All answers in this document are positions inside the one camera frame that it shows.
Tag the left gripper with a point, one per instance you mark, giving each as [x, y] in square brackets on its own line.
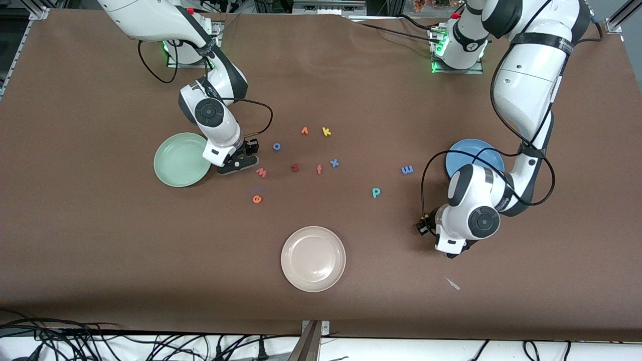
[424, 225]

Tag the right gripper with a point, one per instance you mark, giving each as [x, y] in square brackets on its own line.
[247, 148]

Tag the pink foam letter w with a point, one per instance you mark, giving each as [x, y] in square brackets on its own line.
[262, 173]

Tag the blue foam letter m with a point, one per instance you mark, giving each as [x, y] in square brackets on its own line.
[407, 170]

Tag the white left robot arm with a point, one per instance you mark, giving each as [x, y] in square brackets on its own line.
[526, 90]

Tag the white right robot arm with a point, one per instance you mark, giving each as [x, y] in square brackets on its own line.
[150, 20]

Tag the small white paper scrap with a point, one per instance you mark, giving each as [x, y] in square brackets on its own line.
[453, 284]

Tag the green plate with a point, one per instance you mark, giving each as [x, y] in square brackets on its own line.
[180, 163]

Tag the blue plate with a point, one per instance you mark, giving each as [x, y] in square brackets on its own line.
[474, 155]

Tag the brown table cover sheet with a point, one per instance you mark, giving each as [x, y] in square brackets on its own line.
[321, 75]

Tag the beige plate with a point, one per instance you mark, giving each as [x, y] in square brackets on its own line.
[313, 259]

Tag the grey metal box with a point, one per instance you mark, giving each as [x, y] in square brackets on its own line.
[328, 6]

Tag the orange background clutter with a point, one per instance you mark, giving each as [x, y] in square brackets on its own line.
[431, 4]

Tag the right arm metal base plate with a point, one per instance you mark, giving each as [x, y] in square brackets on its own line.
[173, 62]

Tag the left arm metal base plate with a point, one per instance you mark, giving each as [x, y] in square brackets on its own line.
[454, 71]

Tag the metal bracket on table edge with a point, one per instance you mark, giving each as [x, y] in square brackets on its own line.
[310, 341]

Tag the aluminium frame profile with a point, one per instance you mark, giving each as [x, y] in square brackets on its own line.
[619, 17]
[37, 10]

